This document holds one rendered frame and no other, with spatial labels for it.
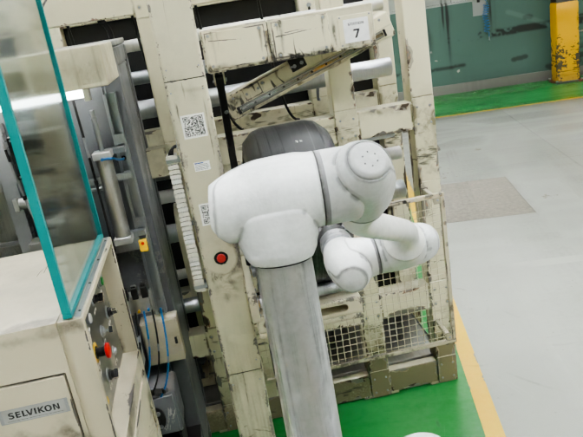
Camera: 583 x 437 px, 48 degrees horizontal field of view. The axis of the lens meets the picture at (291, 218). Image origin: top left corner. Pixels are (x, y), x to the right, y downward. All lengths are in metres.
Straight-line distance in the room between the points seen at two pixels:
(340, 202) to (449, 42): 10.21
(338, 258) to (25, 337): 0.73
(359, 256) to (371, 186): 0.57
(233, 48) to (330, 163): 1.30
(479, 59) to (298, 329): 10.36
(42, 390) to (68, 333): 0.15
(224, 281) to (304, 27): 0.92
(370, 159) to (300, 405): 0.44
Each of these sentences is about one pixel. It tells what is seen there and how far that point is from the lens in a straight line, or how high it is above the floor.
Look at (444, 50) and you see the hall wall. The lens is 11.23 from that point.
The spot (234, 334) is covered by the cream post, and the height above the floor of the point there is 0.77.
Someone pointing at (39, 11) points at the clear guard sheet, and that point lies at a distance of 1.87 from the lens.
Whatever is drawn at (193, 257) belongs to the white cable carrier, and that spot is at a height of 1.08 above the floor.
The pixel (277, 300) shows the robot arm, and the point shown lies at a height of 1.36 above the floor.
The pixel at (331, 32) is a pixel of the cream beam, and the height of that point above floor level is 1.71.
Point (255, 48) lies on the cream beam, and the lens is 2.33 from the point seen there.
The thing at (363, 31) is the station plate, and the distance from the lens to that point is 2.40.
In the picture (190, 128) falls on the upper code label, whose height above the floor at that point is 1.50.
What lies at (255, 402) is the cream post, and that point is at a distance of 2.45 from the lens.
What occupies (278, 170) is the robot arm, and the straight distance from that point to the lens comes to 1.07.
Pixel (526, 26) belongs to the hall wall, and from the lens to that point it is 11.47.
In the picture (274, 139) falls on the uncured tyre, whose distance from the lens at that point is 2.08.
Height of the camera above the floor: 1.82
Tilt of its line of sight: 18 degrees down
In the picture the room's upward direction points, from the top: 9 degrees counter-clockwise
